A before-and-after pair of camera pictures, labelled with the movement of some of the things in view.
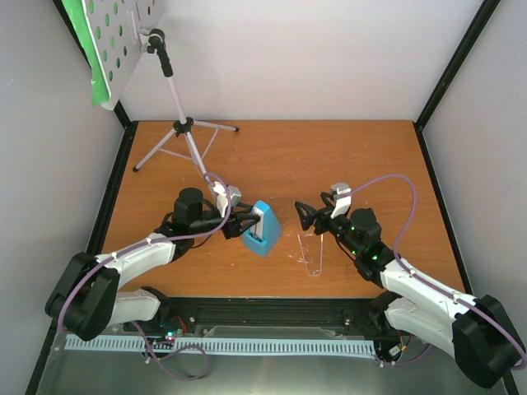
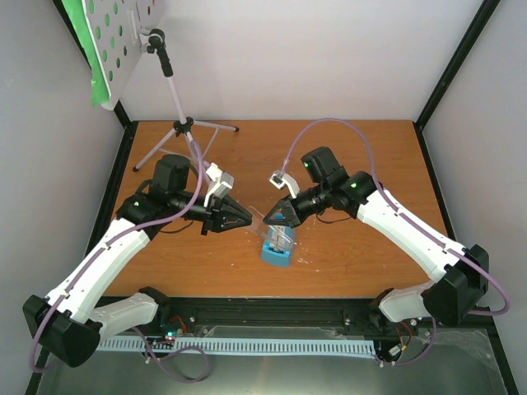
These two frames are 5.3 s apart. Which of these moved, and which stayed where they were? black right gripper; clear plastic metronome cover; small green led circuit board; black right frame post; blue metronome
Moved: clear plastic metronome cover; blue metronome; black right gripper
Stayed: black right frame post; small green led circuit board
